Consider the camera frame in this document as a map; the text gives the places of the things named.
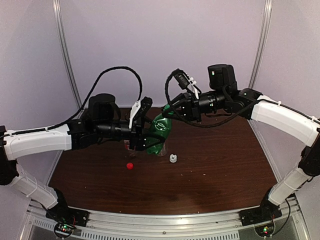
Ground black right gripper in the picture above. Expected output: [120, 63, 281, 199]
[161, 88, 228, 123]

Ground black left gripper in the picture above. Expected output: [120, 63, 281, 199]
[95, 115, 166, 151]

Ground green bottle cap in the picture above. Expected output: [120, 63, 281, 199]
[162, 104, 174, 115]

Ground green plastic bottle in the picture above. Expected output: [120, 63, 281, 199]
[146, 114, 172, 155]

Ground large clear plastic bottle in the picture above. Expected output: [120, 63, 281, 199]
[158, 143, 168, 157]

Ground clear bottle red label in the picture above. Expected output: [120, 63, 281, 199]
[123, 140, 138, 159]

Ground white nozzle bottle cap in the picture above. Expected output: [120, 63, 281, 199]
[169, 154, 178, 163]

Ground red bottle cap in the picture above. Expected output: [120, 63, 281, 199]
[126, 162, 134, 170]

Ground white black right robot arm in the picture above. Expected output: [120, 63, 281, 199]
[164, 64, 320, 221]

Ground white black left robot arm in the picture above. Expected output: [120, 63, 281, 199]
[0, 93, 166, 222]

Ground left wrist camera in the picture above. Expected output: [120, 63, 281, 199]
[128, 96, 153, 129]

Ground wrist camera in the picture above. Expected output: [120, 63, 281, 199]
[172, 69, 202, 100]
[128, 96, 153, 129]

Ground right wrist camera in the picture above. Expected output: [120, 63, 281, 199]
[172, 69, 202, 100]

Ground right black camera cable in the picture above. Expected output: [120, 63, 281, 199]
[164, 71, 251, 129]

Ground black camera cable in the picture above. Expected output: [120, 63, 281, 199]
[164, 71, 251, 129]
[0, 66, 144, 137]

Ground left black camera cable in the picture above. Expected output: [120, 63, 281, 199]
[0, 66, 144, 137]

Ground right aluminium frame post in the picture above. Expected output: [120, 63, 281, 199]
[248, 0, 273, 88]

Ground aluminium frame post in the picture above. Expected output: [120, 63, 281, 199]
[248, 0, 273, 88]
[52, 0, 82, 108]

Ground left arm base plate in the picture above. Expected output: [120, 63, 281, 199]
[45, 207, 89, 227]

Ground aluminium front rail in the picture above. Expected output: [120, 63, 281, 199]
[24, 197, 305, 240]

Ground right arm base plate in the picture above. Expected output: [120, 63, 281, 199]
[239, 206, 282, 227]

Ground left aluminium frame post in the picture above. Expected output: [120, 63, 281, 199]
[52, 0, 82, 108]

